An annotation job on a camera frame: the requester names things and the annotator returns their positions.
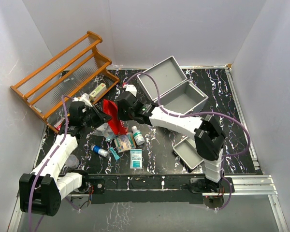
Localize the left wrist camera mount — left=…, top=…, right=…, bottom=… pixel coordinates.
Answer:
left=72, top=93, right=92, bottom=107

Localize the white green-label pill bottle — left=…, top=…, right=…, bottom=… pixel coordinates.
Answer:
left=131, top=126, right=145, bottom=145

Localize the white medicine box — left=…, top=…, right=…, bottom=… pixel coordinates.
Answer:
left=89, top=83, right=107, bottom=102

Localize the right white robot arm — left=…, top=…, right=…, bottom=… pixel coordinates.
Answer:
left=116, top=91, right=225, bottom=192

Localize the red first aid pouch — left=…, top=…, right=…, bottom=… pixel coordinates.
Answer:
left=103, top=99, right=127, bottom=136

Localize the grey metal case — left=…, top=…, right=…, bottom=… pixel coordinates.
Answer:
left=137, top=56, right=208, bottom=115

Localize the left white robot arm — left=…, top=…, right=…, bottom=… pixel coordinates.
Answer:
left=19, top=101, right=112, bottom=216

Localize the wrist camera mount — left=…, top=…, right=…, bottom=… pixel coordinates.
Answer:
left=72, top=93, right=92, bottom=107
left=123, top=83, right=137, bottom=97

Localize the grey divider tray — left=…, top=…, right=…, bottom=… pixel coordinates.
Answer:
left=173, top=137, right=204, bottom=170

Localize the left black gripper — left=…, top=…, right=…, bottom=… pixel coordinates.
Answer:
left=81, top=103, right=112, bottom=128

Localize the teal white wipe sachet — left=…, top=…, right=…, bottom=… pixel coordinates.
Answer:
left=130, top=149, right=143, bottom=169

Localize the blue white tube bottle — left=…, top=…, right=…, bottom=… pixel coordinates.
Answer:
left=91, top=145, right=109, bottom=158

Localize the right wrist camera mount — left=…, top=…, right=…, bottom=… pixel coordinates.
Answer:
left=123, top=83, right=137, bottom=97

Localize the teal mask packet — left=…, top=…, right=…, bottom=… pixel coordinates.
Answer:
left=103, top=131, right=116, bottom=142

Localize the teal small packet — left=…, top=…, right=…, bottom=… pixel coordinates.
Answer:
left=109, top=147, right=120, bottom=160

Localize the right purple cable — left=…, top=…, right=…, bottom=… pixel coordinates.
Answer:
left=123, top=72, right=253, bottom=211

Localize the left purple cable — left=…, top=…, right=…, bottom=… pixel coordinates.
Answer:
left=28, top=94, right=74, bottom=232

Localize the clear plastic bag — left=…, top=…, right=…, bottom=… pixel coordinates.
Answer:
left=94, top=123, right=113, bottom=138

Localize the wooden shelf rack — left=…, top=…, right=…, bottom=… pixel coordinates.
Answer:
left=10, top=31, right=119, bottom=132

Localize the black base frame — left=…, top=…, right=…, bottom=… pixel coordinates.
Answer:
left=80, top=173, right=235, bottom=204

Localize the bandage packet bundle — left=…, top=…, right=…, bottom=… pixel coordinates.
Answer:
left=114, top=132, right=136, bottom=153

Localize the purple cable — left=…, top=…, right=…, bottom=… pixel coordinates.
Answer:
left=28, top=94, right=74, bottom=232
left=123, top=72, right=253, bottom=211

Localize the clear plastic cup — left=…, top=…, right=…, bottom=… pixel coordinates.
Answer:
left=65, top=154, right=80, bottom=169

